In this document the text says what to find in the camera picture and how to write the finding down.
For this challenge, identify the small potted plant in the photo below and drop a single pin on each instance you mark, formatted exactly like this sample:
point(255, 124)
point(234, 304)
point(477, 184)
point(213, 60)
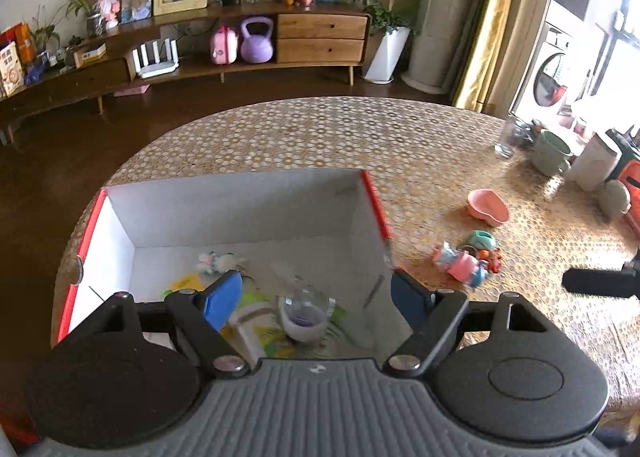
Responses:
point(45, 37)
point(94, 23)

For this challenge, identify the orange package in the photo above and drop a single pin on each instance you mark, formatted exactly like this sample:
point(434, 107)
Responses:
point(12, 62)

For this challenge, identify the clear glass tumbler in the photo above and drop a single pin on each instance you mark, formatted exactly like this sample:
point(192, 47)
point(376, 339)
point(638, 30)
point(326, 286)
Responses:
point(507, 139)

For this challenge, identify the orange container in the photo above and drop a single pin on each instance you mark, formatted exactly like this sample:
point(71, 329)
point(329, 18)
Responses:
point(631, 187)

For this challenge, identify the small cardboard box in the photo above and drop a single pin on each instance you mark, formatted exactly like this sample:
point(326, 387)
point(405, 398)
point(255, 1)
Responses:
point(90, 56)

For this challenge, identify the white pitcher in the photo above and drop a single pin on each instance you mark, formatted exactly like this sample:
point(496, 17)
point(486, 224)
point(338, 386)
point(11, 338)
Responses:
point(595, 164)

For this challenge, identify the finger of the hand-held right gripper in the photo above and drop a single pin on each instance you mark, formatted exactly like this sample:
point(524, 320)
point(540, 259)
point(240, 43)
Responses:
point(595, 282)

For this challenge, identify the grey-green round container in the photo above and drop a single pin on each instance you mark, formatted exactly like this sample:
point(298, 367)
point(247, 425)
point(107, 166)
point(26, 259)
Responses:
point(615, 199)

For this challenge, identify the teal egg toy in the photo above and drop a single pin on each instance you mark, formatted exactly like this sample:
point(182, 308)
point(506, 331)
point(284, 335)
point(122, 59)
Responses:
point(481, 239)

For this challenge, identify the orange small toy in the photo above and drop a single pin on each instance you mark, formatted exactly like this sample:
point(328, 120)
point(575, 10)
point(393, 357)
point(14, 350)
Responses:
point(491, 259)

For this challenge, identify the white plush bunny toy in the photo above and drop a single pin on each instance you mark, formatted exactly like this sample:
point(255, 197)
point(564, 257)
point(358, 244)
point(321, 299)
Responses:
point(217, 262)

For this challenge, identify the yellow paper card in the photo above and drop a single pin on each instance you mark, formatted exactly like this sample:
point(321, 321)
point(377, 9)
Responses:
point(184, 283)

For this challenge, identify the clear speckled plastic cup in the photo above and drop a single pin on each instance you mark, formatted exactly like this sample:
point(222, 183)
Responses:
point(305, 319)

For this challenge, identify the white router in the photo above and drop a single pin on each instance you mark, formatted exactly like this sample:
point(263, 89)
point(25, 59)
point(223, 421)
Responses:
point(157, 64)

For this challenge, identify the green highlighter pen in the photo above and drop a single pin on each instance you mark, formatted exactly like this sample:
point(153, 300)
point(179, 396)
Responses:
point(337, 315)

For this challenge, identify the yellow curtain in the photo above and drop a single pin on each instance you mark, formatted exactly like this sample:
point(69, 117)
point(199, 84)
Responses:
point(487, 27)

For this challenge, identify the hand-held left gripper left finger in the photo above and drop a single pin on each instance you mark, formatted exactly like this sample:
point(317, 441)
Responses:
point(222, 297)

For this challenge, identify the red cardboard box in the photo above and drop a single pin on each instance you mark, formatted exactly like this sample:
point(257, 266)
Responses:
point(225, 212)

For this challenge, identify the purple kettlebell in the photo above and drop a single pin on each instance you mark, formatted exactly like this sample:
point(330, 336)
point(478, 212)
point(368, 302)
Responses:
point(257, 47)

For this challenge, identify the grey correction tape dispenser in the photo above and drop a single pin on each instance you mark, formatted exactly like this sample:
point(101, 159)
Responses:
point(252, 332)

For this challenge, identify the white standing air conditioner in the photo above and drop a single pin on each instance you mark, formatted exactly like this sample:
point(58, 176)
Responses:
point(445, 17)

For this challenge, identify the white washing machine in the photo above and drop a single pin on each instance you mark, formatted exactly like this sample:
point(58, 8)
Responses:
point(550, 77)

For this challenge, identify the pink toy case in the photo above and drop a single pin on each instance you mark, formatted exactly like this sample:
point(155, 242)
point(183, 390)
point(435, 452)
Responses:
point(224, 49)

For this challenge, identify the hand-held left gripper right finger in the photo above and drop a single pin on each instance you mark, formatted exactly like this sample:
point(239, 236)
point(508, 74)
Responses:
point(410, 297)

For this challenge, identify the potted plant in white pot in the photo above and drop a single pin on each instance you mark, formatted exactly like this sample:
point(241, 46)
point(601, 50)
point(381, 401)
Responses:
point(387, 54)

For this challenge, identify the green mug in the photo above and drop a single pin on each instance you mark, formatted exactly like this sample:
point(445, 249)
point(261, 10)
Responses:
point(547, 157)

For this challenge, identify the wooden media cabinet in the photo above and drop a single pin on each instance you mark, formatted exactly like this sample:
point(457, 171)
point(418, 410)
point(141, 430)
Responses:
point(320, 42)

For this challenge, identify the pink bowl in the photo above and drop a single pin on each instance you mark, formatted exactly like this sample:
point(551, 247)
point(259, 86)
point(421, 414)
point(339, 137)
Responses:
point(487, 209)

